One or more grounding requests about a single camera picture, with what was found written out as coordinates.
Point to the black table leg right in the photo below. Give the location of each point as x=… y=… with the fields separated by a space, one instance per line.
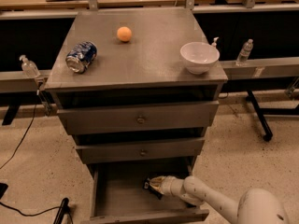
x=268 y=133

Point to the white ceramic bowl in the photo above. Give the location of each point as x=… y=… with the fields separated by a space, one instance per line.
x=199 y=57

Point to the grey wooden drawer cabinet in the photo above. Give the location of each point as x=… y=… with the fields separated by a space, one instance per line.
x=146 y=70

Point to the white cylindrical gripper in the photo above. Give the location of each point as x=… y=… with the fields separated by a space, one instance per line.
x=168 y=186

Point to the grey top drawer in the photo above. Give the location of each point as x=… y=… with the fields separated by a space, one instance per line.
x=134 y=118

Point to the blue crushed soda can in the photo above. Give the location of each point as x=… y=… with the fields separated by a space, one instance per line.
x=81 y=56

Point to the grey middle drawer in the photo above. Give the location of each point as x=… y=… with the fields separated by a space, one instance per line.
x=136 y=151

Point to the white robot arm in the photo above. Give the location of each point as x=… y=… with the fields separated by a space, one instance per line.
x=256 y=206

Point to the grey open bottom drawer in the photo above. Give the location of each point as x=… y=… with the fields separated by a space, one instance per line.
x=119 y=196

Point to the black stand foot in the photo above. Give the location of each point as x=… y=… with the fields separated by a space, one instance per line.
x=62 y=211

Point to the clear plastic water bottle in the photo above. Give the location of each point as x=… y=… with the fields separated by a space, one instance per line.
x=244 y=53

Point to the clear sanitizer pump bottle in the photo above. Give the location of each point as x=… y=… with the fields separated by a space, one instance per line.
x=29 y=67

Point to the orange fruit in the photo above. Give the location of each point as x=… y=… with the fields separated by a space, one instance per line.
x=124 y=34

